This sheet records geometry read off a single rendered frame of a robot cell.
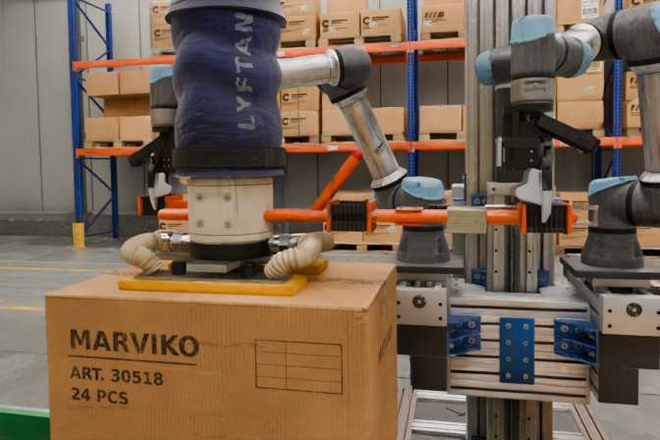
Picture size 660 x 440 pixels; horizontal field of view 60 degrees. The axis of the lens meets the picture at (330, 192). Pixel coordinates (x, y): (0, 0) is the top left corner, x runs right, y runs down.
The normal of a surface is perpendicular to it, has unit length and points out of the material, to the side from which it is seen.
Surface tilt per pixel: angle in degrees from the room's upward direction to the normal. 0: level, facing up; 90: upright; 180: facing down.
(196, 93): 77
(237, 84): 105
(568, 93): 92
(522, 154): 90
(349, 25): 90
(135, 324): 90
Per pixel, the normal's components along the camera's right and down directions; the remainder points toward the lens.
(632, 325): -0.22, 0.05
